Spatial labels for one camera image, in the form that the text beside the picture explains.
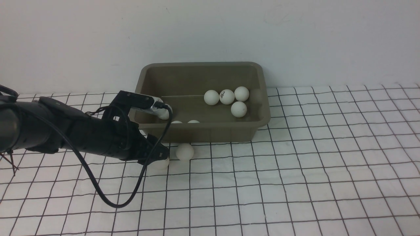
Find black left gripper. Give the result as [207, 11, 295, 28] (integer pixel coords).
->
[66, 117, 170, 165]

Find white ball with black logo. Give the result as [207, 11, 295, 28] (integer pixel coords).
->
[149, 158, 170, 170]

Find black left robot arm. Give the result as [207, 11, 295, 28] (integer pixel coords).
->
[1, 94, 158, 164]

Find olive green plastic bin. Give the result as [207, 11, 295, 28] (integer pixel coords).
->
[135, 62, 271, 143]

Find white black-grid tablecloth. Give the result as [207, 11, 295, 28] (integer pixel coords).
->
[1, 84, 420, 236]

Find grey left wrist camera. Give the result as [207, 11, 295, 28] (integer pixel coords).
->
[102, 90, 173, 121]

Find black left camera cable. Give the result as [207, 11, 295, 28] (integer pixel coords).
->
[0, 85, 173, 209]

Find black cable ties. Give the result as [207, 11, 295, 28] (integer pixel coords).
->
[0, 149, 19, 177]

